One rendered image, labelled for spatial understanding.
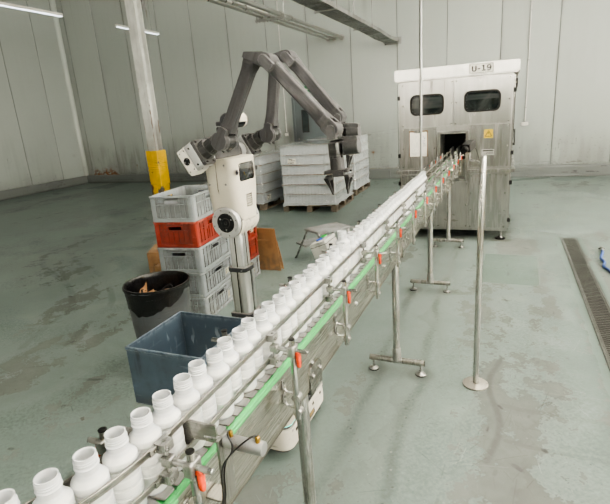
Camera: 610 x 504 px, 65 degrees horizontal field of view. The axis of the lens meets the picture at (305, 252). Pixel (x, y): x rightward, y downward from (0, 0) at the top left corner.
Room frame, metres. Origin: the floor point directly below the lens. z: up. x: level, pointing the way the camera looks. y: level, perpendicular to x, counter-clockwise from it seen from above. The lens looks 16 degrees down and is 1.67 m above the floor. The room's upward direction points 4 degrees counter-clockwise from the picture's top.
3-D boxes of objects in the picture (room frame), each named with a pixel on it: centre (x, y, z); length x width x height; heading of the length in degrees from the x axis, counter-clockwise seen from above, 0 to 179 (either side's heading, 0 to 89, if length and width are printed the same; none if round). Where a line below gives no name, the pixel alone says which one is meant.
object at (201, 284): (4.15, 0.98, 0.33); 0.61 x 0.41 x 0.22; 163
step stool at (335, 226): (5.39, -0.22, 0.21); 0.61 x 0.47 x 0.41; 30
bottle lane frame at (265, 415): (2.78, -0.55, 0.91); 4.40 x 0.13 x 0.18; 157
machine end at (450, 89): (6.58, -2.20, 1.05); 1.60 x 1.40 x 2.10; 157
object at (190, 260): (4.15, 0.98, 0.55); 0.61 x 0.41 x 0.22; 164
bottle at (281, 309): (1.30, 0.09, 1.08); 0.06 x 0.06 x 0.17
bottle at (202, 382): (0.93, 0.25, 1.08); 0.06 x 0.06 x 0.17
